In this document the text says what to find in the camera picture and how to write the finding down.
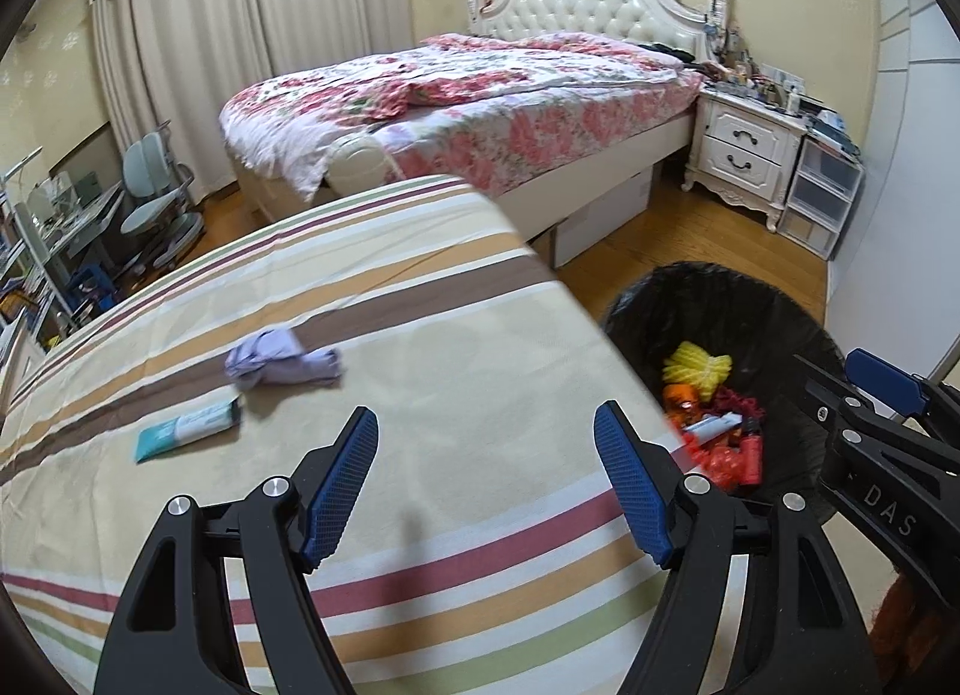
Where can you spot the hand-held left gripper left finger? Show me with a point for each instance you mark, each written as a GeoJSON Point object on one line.
{"type": "Point", "coordinates": [341, 485]}

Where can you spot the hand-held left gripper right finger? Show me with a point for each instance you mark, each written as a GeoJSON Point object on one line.
{"type": "Point", "coordinates": [630, 485]}

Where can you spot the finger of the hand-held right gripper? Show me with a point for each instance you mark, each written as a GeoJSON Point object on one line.
{"type": "Point", "coordinates": [851, 429]}
{"type": "Point", "coordinates": [889, 384]}

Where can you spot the orange packet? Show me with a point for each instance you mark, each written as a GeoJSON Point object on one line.
{"type": "Point", "coordinates": [684, 404]}

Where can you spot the white tube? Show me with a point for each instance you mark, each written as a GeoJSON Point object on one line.
{"type": "Point", "coordinates": [712, 429]}

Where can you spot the dark red yarn piece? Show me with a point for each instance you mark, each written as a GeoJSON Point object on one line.
{"type": "Point", "coordinates": [739, 406]}

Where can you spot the black trash bin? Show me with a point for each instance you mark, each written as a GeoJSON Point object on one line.
{"type": "Point", "coordinates": [712, 305]}

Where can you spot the person's right forearm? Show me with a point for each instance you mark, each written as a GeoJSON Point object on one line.
{"type": "Point", "coordinates": [904, 635]}

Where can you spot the light purple crumpled cloth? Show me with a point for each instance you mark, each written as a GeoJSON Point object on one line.
{"type": "Point", "coordinates": [281, 361]}

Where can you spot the teal toothpaste tube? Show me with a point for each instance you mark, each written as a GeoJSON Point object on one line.
{"type": "Point", "coordinates": [187, 431]}

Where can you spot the clear plastic drawer unit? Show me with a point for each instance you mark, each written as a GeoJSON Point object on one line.
{"type": "Point", "coordinates": [821, 193]}

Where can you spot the white wardrobe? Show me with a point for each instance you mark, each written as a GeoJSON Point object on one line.
{"type": "Point", "coordinates": [907, 140]}

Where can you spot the stack of papers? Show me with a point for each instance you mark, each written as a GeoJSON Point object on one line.
{"type": "Point", "coordinates": [832, 129]}

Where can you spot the white storage box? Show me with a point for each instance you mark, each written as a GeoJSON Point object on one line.
{"type": "Point", "coordinates": [607, 215]}

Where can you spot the white nightstand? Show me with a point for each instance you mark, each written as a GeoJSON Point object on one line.
{"type": "Point", "coordinates": [742, 140]}

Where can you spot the blue stool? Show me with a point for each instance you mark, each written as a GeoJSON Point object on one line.
{"type": "Point", "coordinates": [94, 286]}

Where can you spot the pale green desk chair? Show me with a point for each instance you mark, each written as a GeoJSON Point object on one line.
{"type": "Point", "coordinates": [150, 215]}

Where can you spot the cluster of small bottles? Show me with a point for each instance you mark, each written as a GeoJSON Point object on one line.
{"type": "Point", "coordinates": [750, 73]}

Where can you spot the grey bookshelf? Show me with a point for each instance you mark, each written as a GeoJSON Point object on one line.
{"type": "Point", "coordinates": [30, 290]}

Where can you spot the grey desk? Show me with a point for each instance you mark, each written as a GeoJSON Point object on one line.
{"type": "Point", "coordinates": [82, 215]}

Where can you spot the floral quilt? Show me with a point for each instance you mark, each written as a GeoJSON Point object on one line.
{"type": "Point", "coordinates": [450, 88]}

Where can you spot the beige curtain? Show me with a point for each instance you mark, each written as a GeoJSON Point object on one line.
{"type": "Point", "coordinates": [225, 13]}

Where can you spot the white tufted bed frame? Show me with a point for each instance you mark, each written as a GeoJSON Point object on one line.
{"type": "Point", "coordinates": [585, 5]}

